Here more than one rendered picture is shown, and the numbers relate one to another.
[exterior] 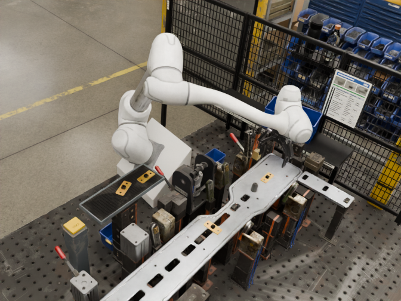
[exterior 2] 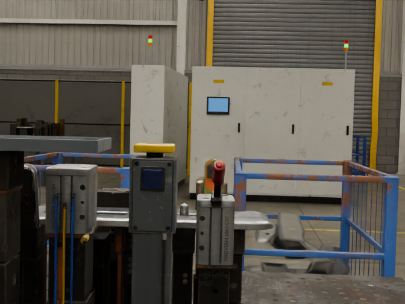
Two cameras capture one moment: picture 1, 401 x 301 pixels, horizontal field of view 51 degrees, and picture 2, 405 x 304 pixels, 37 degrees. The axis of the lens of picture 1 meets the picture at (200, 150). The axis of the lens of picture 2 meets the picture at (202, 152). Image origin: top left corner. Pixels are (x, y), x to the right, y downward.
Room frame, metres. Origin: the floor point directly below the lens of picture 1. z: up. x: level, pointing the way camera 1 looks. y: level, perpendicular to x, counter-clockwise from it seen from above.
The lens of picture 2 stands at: (1.53, 1.25, 1.20)
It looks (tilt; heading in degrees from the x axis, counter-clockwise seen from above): 3 degrees down; 235
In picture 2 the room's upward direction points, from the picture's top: 1 degrees clockwise
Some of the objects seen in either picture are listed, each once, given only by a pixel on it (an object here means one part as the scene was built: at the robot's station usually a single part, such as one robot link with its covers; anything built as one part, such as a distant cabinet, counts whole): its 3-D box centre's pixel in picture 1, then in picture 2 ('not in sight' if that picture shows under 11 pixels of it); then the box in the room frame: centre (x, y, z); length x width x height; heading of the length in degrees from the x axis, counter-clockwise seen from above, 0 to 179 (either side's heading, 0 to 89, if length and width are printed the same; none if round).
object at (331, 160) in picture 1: (277, 125); not in sight; (2.12, -0.45, 1.02); 0.90 x 0.22 x 0.03; 55
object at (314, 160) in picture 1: (307, 181); not in sight; (1.81, -0.63, 0.88); 0.08 x 0.08 x 0.36; 55
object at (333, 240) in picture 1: (336, 220); not in sight; (1.57, -0.77, 0.84); 0.11 x 0.06 x 0.29; 55
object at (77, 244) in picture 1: (79, 261); (151, 298); (1.06, 0.45, 0.92); 0.08 x 0.08 x 0.44; 55
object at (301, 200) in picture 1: (289, 221); not in sight; (1.49, -0.50, 0.87); 0.12 x 0.09 x 0.35; 55
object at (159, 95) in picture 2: not in sight; (161, 117); (-3.79, -7.59, 1.22); 2.40 x 0.54 x 2.45; 48
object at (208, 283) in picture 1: (199, 259); not in sight; (1.20, -0.06, 0.84); 0.17 x 0.06 x 0.29; 55
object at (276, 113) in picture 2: not in sight; (270, 120); (-4.63, -5.74, 1.22); 2.40 x 0.54 x 2.45; 142
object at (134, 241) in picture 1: (134, 263); (70, 278); (1.09, 0.22, 0.90); 0.13 x 0.10 x 0.41; 55
